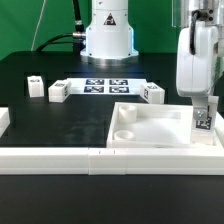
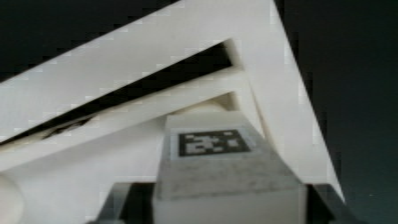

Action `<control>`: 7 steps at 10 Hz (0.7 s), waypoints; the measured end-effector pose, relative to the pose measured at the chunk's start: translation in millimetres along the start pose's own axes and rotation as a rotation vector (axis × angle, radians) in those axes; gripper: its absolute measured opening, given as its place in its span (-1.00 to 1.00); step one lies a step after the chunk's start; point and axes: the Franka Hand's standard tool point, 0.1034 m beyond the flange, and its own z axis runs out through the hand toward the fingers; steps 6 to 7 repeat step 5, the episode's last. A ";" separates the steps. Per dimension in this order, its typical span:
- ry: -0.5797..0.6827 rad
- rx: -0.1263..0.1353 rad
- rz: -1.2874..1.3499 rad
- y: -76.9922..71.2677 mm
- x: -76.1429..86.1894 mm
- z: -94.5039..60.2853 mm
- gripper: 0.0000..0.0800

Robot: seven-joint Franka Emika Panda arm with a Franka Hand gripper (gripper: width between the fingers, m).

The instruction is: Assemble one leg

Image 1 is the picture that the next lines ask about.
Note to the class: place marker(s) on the white square tabletop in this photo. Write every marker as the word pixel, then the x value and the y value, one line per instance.
pixel 139 125

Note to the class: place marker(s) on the white front fence bar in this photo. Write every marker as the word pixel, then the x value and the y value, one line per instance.
pixel 118 161

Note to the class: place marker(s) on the white left fence bar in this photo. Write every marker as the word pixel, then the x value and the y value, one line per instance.
pixel 4 119

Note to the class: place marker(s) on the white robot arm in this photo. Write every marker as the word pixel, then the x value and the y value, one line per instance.
pixel 122 29

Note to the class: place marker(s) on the white fence bar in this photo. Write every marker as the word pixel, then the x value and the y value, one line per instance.
pixel 118 161
pixel 4 119

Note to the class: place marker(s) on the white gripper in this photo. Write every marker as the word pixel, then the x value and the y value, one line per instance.
pixel 196 74

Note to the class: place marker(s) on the AprilTag marker sheet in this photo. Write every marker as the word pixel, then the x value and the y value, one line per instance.
pixel 106 86

